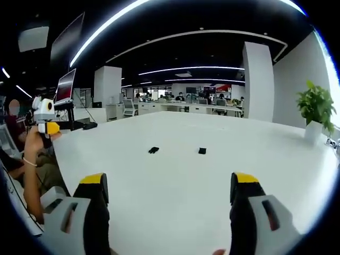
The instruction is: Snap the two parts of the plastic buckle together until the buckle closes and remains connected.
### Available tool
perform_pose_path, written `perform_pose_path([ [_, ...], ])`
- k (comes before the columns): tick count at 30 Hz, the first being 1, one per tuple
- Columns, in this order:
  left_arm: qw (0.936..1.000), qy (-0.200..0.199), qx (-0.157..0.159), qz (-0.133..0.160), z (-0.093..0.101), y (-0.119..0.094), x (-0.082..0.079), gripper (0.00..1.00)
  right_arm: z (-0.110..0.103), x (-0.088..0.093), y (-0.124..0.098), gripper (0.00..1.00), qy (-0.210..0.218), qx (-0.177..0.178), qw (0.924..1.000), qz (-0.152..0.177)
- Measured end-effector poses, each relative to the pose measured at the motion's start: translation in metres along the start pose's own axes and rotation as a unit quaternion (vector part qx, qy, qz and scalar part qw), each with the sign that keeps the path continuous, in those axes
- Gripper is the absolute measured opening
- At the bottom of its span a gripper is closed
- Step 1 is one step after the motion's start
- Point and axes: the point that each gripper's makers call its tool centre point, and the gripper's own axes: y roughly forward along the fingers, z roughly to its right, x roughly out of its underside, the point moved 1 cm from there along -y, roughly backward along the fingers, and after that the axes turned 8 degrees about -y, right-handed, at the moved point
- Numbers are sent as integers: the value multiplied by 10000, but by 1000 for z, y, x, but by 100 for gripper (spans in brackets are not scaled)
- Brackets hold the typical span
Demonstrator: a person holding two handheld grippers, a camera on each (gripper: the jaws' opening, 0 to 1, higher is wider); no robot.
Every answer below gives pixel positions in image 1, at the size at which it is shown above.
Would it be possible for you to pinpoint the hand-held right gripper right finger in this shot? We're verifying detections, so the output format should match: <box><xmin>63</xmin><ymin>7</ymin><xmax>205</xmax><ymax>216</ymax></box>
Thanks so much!
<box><xmin>229</xmin><ymin>172</ymin><xmax>302</xmax><ymax>255</ymax></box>

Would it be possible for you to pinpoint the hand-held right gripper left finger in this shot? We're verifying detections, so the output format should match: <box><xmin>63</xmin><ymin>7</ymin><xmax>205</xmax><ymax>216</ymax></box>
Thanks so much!
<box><xmin>42</xmin><ymin>172</ymin><xmax>111</xmax><ymax>255</ymax></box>

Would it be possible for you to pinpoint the person's left hand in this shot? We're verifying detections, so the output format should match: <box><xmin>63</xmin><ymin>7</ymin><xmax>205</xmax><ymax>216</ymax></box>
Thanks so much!
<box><xmin>24</xmin><ymin>126</ymin><xmax>63</xmax><ymax>160</ymax></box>

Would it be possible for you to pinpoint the black monitor stand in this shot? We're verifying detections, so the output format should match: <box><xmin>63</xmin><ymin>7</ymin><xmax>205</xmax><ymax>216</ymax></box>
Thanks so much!
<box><xmin>54</xmin><ymin>101</ymin><xmax>77</xmax><ymax>131</ymax></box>

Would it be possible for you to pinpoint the computer monitor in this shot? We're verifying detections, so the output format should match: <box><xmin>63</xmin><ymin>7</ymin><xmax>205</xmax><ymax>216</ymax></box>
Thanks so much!
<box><xmin>54</xmin><ymin>68</ymin><xmax>77</xmax><ymax>105</ymax></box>

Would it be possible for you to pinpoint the white wrist band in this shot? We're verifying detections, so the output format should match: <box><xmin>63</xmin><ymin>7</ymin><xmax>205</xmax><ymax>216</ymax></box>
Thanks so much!
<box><xmin>22</xmin><ymin>156</ymin><xmax>38</xmax><ymax>167</ymax></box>

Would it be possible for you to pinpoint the person's khaki trouser leg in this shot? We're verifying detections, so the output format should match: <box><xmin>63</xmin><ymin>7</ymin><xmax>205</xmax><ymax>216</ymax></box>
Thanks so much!
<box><xmin>33</xmin><ymin>152</ymin><xmax>67</xmax><ymax>196</ymax></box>

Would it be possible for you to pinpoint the white mesh chair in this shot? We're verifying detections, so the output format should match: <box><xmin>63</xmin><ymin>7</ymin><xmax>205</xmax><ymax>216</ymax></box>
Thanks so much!
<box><xmin>0</xmin><ymin>124</ymin><xmax>25</xmax><ymax>160</ymax></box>

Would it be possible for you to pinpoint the grey ceiling unit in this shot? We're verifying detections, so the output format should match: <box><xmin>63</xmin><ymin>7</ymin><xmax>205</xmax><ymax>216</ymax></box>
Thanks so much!
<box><xmin>18</xmin><ymin>24</ymin><xmax>50</xmax><ymax>53</ymax></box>

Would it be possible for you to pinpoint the ceiling hung dark screen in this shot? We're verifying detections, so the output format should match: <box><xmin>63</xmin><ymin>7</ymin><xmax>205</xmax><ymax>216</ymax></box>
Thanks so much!
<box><xmin>49</xmin><ymin>11</ymin><xmax>86</xmax><ymax>67</ymax></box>

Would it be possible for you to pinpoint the white office chair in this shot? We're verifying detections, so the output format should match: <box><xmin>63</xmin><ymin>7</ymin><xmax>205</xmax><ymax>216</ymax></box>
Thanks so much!
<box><xmin>122</xmin><ymin>98</ymin><xmax>139</xmax><ymax>117</ymax></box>

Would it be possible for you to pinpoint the white plant pot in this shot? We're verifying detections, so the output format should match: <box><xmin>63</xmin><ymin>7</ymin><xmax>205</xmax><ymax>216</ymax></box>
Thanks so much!
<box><xmin>303</xmin><ymin>120</ymin><xmax>325</xmax><ymax>146</ymax></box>

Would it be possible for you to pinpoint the green potted plant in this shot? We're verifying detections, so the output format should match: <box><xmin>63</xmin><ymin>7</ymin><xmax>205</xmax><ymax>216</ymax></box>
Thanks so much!
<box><xmin>295</xmin><ymin>79</ymin><xmax>337</xmax><ymax>136</ymax></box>

